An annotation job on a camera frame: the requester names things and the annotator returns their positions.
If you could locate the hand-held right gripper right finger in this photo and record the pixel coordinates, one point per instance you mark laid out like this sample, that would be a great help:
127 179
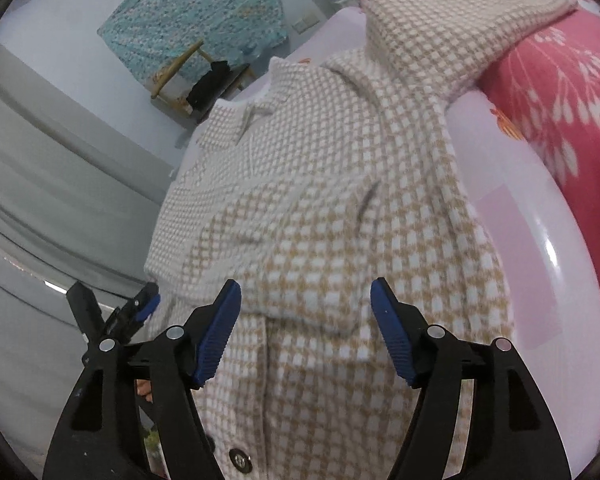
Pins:
392 335

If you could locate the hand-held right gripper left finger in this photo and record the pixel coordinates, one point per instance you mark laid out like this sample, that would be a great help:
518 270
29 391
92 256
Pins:
215 340

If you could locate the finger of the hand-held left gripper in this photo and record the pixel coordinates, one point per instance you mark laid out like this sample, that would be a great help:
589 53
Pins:
142 307
86 310

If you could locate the beige checked coat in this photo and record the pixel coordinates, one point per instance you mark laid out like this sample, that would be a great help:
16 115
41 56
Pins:
330 200

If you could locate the grey curtain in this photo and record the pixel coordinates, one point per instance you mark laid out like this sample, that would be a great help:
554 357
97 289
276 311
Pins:
40 170

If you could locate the black bag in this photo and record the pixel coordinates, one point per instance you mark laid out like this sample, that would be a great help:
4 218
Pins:
210 85

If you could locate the wooden chair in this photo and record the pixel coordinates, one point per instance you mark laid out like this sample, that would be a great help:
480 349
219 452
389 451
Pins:
172 67

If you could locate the pink floral blanket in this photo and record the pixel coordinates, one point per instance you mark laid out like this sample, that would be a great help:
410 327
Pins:
555 85

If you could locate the teal patterned cloth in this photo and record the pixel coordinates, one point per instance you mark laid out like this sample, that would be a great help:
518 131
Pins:
190 5

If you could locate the white wall socket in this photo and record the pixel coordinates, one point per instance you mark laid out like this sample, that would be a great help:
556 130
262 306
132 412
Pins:
305 23

